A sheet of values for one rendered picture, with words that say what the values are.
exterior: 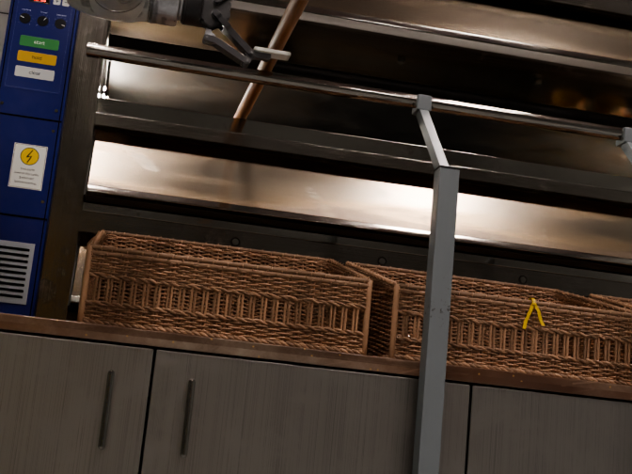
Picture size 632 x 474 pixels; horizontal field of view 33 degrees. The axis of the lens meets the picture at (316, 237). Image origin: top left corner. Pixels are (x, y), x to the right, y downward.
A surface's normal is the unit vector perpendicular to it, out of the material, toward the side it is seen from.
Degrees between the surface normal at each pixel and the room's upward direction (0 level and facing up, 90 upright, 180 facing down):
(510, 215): 70
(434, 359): 90
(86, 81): 90
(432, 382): 90
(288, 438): 90
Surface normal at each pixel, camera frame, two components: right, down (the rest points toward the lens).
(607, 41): 0.22, -0.51
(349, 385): 0.19, -0.18
